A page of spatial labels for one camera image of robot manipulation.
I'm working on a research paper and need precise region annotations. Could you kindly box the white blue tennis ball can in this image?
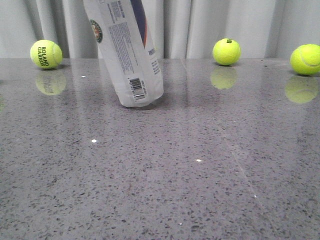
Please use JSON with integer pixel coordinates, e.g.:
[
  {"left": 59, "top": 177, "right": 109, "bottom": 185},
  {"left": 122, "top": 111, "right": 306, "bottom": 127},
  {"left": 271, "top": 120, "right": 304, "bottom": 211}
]
[{"left": 83, "top": 0, "right": 164, "bottom": 108}]

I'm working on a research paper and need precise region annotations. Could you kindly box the Wilson tennis ball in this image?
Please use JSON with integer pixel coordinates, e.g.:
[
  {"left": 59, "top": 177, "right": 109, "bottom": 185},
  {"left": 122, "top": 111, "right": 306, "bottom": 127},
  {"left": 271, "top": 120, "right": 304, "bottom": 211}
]
[{"left": 212, "top": 38, "right": 241, "bottom": 66}]

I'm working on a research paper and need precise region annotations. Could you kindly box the Roland Garros tennis ball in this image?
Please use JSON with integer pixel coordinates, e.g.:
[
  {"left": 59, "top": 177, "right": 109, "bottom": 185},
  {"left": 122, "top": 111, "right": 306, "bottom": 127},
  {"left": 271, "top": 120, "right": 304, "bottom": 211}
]
[{"left": 30, "top": 39, "right": 63, "bottom": 69}]

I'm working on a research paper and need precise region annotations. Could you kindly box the plain yellow tennis ball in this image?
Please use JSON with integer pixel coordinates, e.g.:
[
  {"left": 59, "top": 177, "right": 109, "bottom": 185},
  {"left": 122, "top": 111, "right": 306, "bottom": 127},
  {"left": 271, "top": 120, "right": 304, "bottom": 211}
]
[{"left": 289, "top": 44, "right": 320, "bottom": 75}]

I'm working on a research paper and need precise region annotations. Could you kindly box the grey pleated curtain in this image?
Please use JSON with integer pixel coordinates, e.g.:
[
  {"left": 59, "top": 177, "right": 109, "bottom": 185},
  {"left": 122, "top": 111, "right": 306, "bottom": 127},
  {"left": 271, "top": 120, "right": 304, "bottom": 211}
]
[{"left": 0, "top": 0, "right": 320, "bottom": 59}]

